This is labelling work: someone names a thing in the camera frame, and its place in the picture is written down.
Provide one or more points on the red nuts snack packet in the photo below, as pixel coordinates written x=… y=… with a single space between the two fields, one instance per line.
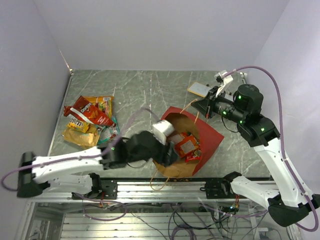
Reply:
x=193 y=156

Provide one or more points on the orange snack packet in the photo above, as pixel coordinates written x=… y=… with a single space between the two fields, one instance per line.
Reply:
x=185 y=143

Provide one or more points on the red paper bag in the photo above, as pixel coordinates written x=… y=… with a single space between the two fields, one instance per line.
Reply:
x=209 y=140

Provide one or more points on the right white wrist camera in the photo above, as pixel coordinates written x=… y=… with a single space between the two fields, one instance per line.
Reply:
x=224 y=82

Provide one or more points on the aluminium frame rail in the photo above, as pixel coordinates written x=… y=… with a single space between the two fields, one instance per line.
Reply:
x=141 y=192

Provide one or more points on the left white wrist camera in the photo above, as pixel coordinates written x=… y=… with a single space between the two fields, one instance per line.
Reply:
x=161 y=130

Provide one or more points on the yellow candy packet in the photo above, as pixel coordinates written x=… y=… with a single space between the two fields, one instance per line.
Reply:
x=80 y=126

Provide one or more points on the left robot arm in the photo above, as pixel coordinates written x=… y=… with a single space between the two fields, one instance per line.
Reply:
x=77 y=172

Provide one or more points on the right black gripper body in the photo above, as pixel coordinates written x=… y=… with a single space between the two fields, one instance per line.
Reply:
x=212 y=92

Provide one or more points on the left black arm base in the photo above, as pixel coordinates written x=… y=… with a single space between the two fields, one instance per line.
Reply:
x=106 y=186

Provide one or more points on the red yellow snack packet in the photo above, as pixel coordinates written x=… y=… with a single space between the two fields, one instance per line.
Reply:
x=106 y=107

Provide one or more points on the teal snack packet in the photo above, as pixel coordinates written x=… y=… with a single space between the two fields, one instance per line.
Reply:
x=108 y=133

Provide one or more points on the orange kettle chips bag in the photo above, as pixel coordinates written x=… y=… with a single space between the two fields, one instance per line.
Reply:
x=95 y=99

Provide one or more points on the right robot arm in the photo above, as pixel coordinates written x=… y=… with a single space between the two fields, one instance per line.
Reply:
x=288 y=204

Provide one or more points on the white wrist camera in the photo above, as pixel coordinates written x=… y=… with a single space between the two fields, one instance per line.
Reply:
x=224 y=82
x=161 y=130

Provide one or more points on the gold brown snack packet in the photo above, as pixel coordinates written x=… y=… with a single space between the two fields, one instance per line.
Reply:
x=86 y=139

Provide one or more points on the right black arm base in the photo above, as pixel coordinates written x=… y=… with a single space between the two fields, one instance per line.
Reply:
x=217 y=189

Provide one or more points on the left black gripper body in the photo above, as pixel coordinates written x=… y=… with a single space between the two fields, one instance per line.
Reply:
x=165 y=155

